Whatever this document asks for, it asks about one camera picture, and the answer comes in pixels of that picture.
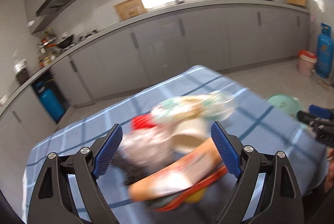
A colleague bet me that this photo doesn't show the orange printed wrapper tube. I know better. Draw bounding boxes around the orange printed wrapper tube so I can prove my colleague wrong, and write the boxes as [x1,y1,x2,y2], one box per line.
[128,138,222,201]

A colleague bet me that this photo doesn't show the orange red snack wrapper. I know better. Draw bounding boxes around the orange red snack wrapper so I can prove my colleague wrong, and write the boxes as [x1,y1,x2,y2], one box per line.
[145,164,228,212]

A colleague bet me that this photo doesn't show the black wok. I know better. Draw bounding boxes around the black wok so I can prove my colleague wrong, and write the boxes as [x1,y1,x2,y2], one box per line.
[47,34,74,49]

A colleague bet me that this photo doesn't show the blue checked tablecloth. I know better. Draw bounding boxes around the blue checked tablecloth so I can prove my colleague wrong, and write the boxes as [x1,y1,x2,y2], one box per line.
[23,66,327,223]

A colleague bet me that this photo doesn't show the yellow sponge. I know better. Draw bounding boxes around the yellow sponge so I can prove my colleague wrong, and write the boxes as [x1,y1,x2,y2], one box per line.
[184,187,207,204]

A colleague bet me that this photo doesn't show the clear plastic bag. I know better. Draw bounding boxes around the clear plastic bag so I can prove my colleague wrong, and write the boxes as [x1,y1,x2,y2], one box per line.
[119,126,173,171]

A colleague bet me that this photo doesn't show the grey kitchen counter cabinets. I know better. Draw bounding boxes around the grey kitchen counter cabinets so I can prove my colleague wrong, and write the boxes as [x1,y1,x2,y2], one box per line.
[0,0,311,188]

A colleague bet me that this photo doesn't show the person's right hand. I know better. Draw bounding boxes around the person's right hand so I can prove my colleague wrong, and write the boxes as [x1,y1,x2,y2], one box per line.
[324,148,334,192]

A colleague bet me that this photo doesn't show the white paper cup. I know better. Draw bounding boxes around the white paper cup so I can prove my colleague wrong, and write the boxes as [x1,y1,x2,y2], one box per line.
[171,118,209,155]

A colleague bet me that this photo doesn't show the black foam net sleeve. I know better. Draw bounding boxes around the black foam net sleeve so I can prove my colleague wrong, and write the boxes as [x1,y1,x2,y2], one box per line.
[111,152,148,186]

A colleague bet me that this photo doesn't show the blue gas cylinder in cabinet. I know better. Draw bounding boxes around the blue gas cylinder in cabinet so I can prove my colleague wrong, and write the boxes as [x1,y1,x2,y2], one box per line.
[35,82,65,122]

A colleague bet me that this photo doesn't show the pink bucket with red bag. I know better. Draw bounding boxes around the pink bucket with red bag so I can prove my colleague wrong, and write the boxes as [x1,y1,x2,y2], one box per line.
[297,50,317,78]

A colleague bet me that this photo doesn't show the green printed plastic bag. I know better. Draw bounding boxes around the green printed plastic bag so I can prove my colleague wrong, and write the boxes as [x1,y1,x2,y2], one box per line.
[151,91,236,124]

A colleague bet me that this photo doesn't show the spice rack with bottles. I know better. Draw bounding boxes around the spice rack with bottles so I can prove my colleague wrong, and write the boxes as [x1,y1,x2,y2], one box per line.
[37,28,58,68]

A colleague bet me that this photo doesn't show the dark rice cooker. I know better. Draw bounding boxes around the dark rice cooker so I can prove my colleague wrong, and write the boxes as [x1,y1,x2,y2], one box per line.
[14,60,30,85]

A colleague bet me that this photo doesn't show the blue gas cylinder by wall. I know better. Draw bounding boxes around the blue gas cylinder by wall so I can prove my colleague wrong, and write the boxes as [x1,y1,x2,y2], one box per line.
[315,23,333,78]

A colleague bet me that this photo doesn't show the red foam net sleeve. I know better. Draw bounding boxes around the red foam net sleeve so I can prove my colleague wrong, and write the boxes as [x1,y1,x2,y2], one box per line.
[130,113,157,130]

